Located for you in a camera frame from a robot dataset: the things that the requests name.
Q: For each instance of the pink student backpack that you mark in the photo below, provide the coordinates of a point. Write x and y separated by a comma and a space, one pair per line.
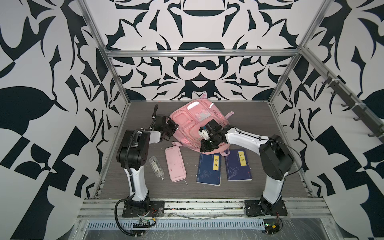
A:
191, 117

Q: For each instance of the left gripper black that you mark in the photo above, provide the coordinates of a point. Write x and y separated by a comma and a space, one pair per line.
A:
175, 127

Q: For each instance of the white slotted cable duct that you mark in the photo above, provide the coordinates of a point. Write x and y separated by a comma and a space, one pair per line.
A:
184, 224

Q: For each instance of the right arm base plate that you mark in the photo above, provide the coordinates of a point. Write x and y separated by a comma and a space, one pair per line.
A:
260, 208

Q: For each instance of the pink pencil case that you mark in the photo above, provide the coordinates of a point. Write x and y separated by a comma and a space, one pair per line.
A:
175, 164

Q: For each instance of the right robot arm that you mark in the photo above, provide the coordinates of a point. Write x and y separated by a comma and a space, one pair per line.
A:
275, 156

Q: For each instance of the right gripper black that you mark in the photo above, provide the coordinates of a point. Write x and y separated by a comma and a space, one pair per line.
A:
204, 148

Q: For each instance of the black coat hook rail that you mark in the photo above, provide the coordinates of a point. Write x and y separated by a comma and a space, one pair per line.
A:
352, 102

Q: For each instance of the blue book yellow label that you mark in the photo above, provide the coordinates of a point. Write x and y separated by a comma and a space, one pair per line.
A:
209, 170

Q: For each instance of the purple book yellow label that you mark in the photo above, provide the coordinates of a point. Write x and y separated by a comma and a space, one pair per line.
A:
237, 166

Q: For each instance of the aluminium front rail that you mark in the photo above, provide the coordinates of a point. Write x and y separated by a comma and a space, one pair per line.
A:
204, 208

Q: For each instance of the left electronics board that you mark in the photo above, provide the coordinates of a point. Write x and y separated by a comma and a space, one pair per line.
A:
144, 223

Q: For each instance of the clear plastic small case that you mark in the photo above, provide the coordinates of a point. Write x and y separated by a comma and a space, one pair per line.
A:
156, 167

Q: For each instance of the electronics board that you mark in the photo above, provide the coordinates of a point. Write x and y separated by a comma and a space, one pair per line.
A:
144, 223
272, 227

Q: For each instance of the right electronics board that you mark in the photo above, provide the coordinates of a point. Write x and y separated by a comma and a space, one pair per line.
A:
272, 227

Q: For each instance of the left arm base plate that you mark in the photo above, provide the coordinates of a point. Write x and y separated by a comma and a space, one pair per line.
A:
134, 208

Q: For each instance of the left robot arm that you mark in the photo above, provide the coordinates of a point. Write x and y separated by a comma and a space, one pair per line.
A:
133, 154

